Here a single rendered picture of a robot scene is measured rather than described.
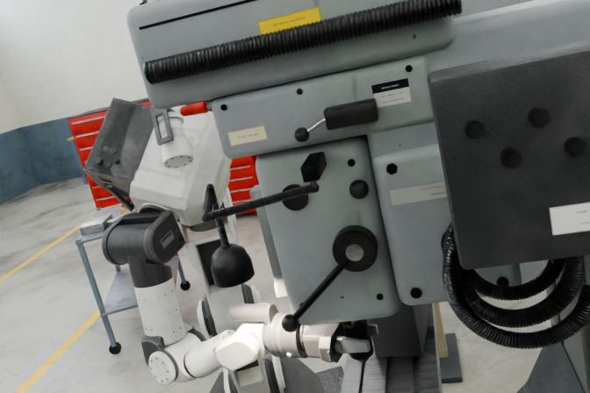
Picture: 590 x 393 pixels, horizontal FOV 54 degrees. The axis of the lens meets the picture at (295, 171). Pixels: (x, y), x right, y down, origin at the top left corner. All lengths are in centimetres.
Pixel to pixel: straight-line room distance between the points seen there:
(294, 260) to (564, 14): 54
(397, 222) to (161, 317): 67
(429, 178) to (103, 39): 1064
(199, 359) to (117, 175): 46
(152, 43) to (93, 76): 1064
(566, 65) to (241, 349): 83
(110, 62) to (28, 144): 250
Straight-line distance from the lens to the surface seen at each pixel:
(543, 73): 60
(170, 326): 138
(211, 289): 179
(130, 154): 141
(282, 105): 86
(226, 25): 86
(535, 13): 86
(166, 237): 134
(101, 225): 401
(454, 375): 309
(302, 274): 97
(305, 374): 229
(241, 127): 89
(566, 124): 62
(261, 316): 117
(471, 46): 85
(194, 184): 135
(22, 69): 1231
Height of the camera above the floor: 180
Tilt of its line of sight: 13 degrees down
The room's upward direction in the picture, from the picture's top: 13 degrees counter-clockwise
